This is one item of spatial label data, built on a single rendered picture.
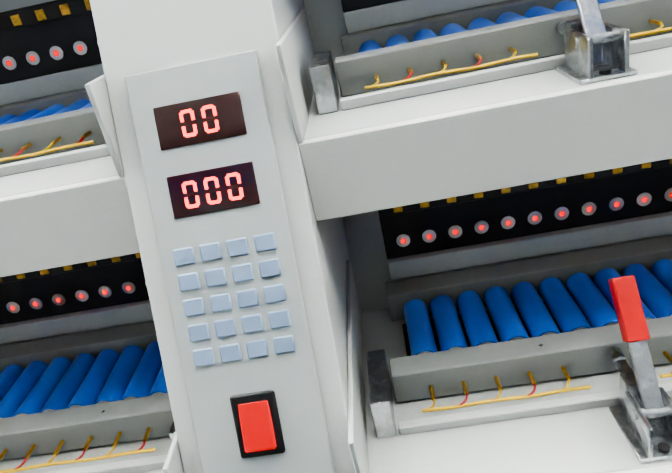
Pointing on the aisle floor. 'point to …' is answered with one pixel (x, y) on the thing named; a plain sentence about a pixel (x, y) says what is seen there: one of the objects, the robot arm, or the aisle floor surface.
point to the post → (154, 20)
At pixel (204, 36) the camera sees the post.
